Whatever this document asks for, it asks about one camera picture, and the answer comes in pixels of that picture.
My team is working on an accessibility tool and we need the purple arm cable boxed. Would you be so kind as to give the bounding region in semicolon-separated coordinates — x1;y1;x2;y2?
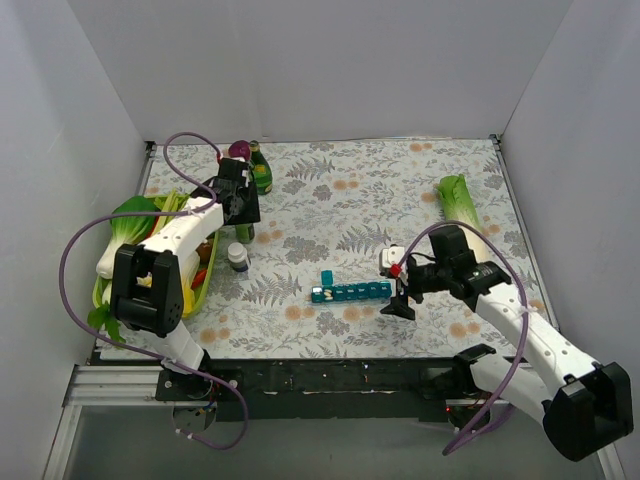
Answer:
58;131;250;451
397;222;530;456

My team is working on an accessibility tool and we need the green pill bottle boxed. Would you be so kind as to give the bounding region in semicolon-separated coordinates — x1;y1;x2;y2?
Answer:
235;223;255;244

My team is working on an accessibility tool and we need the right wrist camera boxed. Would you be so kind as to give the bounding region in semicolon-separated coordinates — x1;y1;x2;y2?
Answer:
378;244;405;277

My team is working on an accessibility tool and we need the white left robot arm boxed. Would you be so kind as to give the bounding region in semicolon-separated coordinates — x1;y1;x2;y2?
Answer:
110;158;260;400

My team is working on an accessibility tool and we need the red onion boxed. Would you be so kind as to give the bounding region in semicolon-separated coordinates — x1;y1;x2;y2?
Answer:
228;140;251;162

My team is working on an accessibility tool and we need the brown mushroom toy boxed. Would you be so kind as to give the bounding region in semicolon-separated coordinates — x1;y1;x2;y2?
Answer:
196;242;213;264

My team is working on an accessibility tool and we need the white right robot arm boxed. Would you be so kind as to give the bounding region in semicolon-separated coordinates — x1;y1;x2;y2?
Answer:
379;221;634;461

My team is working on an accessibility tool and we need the napa cabbage on table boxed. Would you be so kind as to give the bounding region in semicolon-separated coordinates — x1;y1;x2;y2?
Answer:
436;174;490;262

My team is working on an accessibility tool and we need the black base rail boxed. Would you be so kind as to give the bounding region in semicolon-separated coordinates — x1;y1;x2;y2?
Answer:
155;358;481;422

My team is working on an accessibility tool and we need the celery stalks toy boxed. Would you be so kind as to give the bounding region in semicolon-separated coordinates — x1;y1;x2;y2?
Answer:
147;189;189;237

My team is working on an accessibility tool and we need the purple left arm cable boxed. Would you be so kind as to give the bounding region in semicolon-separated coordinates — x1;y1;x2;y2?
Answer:
58;131;250;451

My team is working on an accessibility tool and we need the green glass bottle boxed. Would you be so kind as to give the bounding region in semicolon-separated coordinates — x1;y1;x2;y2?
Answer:
249;140;273;195

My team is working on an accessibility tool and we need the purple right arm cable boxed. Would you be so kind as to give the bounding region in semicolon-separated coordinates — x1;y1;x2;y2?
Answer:
397;222;530;456

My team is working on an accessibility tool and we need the bok choy toy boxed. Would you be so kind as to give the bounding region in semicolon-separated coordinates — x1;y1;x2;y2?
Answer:
96;195;158;279

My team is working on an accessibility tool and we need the red chili pepper toy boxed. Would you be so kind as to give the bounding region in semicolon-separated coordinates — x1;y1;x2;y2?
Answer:
191;268;208;290

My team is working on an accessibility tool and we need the green plastic basket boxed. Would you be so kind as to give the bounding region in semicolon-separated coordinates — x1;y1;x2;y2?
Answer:
92;192;222;321

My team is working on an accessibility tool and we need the teal weekly pill organizer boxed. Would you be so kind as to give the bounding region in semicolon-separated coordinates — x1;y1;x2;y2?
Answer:
310;270;392;304

